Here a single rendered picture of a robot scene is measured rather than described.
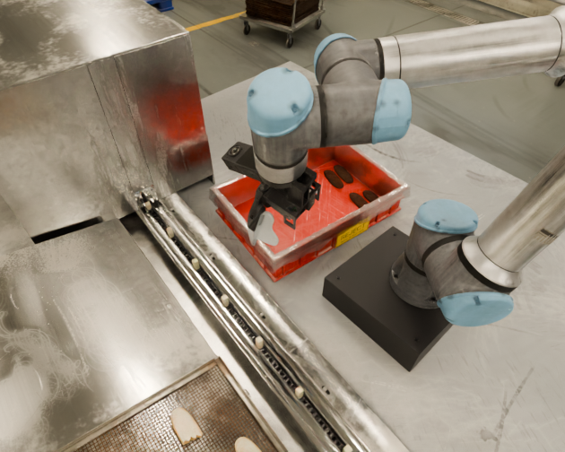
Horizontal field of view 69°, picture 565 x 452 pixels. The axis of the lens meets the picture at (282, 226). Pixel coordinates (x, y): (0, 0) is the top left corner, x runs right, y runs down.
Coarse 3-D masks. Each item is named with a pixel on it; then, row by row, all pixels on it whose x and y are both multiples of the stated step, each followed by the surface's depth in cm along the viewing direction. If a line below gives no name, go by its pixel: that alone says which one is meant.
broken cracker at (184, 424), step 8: (176, 408) 77; (176, 416) 76; (184, 416) 76; (176, 424) 75; (184, 424) 75; (192, 424) 75; (176, 432) 74; (184, 432) 74; (192, 432) 74; (200, 432) 74; (184, 440) 73
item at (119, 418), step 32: (192, 384) 82; (224, 384) 82; (128, 416) 75; (224, 416) 78; (256, 416) 78; (64, 448) 69; (96, 448) 71; (128, 448) 71; (160, 448) 72; (192, 448) 73; (224, 448) 74
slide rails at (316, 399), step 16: (144, 208) 121; (160, 208) 121; (176, 224) 117; (176, 256) 109; (192, 272) 106; (208, 272) 106; (208, 288) 103; (224, 288) 103; (240, 304) 100; (256, 320) 97; (240, 336) 94; (256, 352) 91; (272, 352) 91; (272, 368) 89; (288, 368) 89; (304, 384) 87; (288, 400) 84; (320, 400) 84; (304, 416) 82; (336, 416) 82; (320, 432) 80; (336, 432) 80; (336, 448) 78; (352, 448) 78
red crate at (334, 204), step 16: (320, 176) 135; (352, 176) 135; (320, 192) 130; (336, 192) 130; (240, 208) 125; (272, 208) 125; (320, 208) 125; (336, 208) 125; (352, 208) 125; (400, 208) 124; (304, 224) 121; (320, 224) 121; (240, 240) 115; (288, 240) 116; (256, 256) 111; (304, 256) 109; (288, 272) 108
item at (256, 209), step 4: (256, 200) 66; (260, 200) 66; (252, 204) 67; (256, 204) 67; (260, 204) 67; (252, 208) 67; (256, 208) 67; (260, 208) 67; (264, 208) 68; (252, 212) 67; (256, 212) 67; (260, 212) 68; (248, 216) 68; (252, 216) 68; (256, 216) 68; (248, 220) 69; (252, 220) 68; (256, 220) 69; (248, 224) 70; (252, 224) 70; (256, 224) 70; (248, 228) 71; (252, 228) 71
